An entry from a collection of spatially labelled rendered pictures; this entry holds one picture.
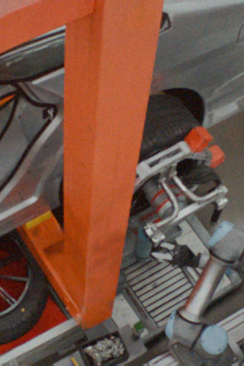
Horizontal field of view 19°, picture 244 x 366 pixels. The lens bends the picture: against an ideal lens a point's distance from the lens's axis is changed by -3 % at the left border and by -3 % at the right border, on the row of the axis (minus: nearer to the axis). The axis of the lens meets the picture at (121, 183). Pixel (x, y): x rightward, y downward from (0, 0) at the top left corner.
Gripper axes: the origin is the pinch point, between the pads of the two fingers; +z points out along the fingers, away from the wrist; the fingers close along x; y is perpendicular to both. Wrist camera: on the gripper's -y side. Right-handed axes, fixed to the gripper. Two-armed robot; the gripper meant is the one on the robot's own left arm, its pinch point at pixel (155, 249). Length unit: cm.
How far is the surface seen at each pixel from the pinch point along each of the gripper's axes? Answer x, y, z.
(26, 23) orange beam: -46, -185, 37
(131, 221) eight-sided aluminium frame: 20.7, 20.2, 13.5
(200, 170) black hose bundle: 31.4, -20.7, -11.2
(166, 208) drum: 16.7, -7.4, -0.8
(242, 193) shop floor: 87, 83, -46
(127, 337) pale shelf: -31.6, 38.0, 2.7
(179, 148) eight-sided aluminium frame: 34.8, -28.9, -0.4
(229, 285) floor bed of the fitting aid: 22, 75, -46
